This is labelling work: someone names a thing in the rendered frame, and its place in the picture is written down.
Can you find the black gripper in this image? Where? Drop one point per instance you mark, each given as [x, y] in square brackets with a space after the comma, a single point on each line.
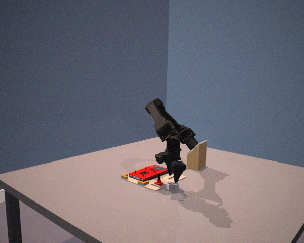
[175, 166]

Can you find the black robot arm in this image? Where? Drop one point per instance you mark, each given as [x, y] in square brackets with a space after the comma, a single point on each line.
[173, 132]

